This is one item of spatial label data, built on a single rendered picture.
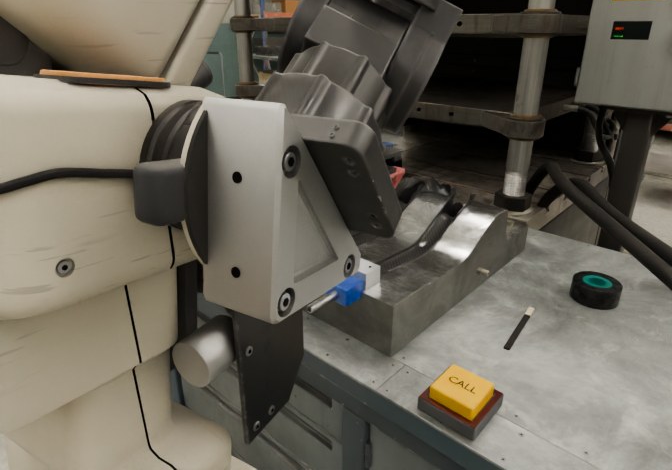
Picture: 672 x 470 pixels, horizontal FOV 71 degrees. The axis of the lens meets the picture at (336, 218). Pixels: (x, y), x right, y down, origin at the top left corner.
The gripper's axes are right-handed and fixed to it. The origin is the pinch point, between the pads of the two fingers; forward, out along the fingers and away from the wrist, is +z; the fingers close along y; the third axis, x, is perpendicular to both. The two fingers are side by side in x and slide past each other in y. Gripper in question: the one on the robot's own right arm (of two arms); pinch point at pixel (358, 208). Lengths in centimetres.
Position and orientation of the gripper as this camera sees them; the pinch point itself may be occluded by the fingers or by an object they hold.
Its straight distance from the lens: 69.8
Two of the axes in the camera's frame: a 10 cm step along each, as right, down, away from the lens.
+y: -7.4, -2.7, 6.2
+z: 0.0, 9.2, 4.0
